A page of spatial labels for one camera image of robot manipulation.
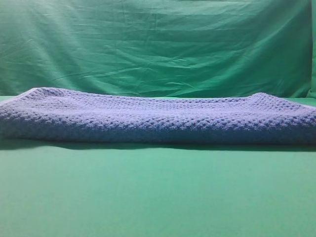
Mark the blue waffle-weave towel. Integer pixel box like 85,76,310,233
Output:
0,87,316,144

